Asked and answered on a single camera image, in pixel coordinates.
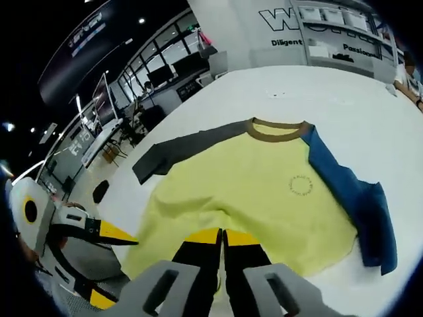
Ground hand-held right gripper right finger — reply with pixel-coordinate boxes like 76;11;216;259
223;229;333;317

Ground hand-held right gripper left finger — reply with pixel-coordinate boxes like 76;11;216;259
114;227;223;317

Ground yellow blue grey garment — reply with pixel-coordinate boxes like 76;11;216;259
122;117;397;297

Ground black chair armrest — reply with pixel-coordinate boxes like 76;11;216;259
92;180;111;205

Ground black desk monitor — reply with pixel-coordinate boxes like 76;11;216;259
172;52;212;79
146;64;175;86

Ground dark overhead display banner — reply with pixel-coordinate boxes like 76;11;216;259
38;0;115;103

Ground white table power strip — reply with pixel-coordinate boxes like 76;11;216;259
263;88;295;99

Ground grey office chair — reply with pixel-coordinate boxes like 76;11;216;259
198;50;229;88

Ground grey hanging bag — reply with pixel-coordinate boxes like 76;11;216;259
199;44;219;59

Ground pink hanging item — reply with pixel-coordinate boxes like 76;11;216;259
197;28;212;46

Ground metal shelving rack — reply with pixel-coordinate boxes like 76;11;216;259
302;0;403;80

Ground row of white storage bins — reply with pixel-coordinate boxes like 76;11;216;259
303;5;370;33

